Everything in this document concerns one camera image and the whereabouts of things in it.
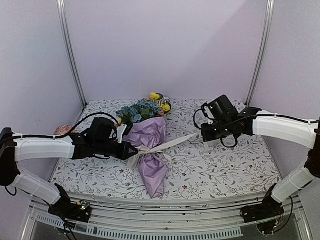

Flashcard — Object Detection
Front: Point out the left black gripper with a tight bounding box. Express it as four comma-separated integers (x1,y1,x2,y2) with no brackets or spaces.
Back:
95,140,139,161

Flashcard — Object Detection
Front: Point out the front aluminium rail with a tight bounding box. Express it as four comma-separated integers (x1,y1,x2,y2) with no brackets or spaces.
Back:
21,192,312,240

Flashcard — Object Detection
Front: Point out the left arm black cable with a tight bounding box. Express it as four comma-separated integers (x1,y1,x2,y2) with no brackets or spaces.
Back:
14,112,121,140

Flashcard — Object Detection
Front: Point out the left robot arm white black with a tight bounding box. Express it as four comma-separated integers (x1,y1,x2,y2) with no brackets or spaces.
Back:
0,117,139,217

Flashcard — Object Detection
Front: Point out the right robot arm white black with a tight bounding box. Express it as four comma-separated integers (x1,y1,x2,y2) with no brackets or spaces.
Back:
199,95,320,218

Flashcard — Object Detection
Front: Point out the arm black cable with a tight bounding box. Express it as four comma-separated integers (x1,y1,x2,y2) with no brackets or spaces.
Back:
14,112,121,140
193,107,320,148

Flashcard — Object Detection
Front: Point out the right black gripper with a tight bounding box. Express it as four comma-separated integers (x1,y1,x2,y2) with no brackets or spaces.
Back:
202,119,233,142

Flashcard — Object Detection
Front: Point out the floral patterned tablecloth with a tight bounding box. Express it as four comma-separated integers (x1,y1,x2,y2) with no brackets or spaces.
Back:
51,99,281,200

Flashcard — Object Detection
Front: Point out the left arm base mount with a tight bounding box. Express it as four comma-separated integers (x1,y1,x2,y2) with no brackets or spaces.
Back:
48,197,92,223

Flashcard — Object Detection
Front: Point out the artificial flower bouquet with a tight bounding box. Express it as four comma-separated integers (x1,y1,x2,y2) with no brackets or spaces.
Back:
116,92,167,125

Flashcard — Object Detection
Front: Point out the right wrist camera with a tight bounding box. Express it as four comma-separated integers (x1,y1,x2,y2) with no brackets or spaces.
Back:
201,103,215,125

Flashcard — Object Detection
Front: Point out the red patterned bowl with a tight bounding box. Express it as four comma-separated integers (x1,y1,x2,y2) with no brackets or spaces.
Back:
54,125,73,136

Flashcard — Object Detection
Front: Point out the purple pink wrapping paper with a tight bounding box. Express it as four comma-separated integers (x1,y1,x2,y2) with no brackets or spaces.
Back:
123,117,169,199

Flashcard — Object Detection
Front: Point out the dark red saucer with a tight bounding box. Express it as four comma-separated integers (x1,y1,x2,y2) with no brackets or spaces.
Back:
162,100,172,113

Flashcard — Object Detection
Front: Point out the striped grey cup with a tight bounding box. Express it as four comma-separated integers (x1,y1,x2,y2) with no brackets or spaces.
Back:
153,93,170,105

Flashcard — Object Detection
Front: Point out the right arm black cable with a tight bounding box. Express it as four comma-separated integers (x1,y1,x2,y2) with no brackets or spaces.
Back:
193,107,320,148

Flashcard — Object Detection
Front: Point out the right aluminium frame post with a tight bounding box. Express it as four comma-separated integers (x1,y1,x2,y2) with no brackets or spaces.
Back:
245,0,275,106

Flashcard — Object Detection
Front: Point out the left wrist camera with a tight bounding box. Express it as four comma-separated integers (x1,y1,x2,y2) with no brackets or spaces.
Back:
116,124,133,144

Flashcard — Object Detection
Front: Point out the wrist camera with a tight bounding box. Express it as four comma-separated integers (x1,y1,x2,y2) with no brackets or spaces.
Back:
116,124,133,144
201,103,215,125

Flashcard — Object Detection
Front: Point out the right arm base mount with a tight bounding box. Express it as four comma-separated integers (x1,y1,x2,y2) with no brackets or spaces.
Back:
239,202,285,236

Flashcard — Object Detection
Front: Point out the aluminium frame post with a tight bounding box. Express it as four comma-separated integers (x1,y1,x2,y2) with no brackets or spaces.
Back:
56,0,87,108
245,0,275,106

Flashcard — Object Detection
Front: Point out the cream ribbon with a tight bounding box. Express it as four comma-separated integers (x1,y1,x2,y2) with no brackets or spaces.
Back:
127,133,199,170

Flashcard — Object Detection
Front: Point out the left aluminium frame post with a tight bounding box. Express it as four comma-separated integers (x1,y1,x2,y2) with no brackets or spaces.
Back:
56,0,87,108

